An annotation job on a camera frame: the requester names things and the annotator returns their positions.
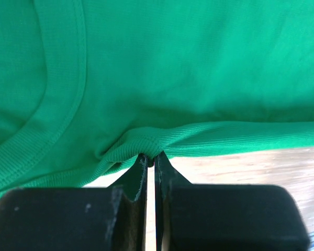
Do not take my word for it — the green tank top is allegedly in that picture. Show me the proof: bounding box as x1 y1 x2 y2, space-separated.
0 1 314 197

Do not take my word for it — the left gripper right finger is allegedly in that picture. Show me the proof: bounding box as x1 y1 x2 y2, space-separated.
154 153 310 250

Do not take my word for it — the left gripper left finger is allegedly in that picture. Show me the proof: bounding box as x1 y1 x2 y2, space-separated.
0 154 148 251

